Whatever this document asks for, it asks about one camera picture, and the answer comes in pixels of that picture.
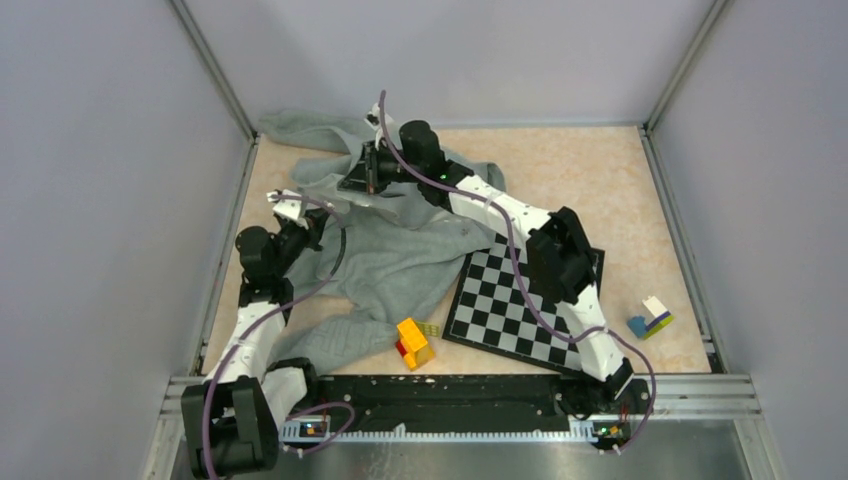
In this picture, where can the yellow red toy block stack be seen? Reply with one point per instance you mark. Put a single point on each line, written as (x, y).
(413, 343)

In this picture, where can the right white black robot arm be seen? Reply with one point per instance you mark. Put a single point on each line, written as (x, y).
(560, 264)

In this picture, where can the aluminium front frame rail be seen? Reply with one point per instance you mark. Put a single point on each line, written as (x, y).
(705, 426)

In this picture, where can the black white checkerboard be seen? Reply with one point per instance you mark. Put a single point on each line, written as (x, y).
(489, 313)

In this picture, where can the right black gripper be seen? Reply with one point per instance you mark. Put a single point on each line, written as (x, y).
(365, 176)

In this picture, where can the grey zip jacket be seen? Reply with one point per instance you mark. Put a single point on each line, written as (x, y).
(394, 256)

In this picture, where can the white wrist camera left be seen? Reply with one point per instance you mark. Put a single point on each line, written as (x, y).
(288, 205)

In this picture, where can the blue white green toy blocks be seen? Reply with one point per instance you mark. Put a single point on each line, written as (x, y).
(655, 317)

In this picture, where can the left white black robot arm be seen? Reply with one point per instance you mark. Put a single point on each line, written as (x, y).
(252, 331)

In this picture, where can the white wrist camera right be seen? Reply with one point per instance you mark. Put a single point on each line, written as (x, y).
(373, 121)

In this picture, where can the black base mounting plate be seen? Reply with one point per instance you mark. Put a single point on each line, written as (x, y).
(501, 404)

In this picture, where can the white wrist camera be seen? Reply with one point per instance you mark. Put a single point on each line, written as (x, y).
(373, 121)
(288, 205)

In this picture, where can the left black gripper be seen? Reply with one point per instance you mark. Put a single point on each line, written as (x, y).
(316, 218)

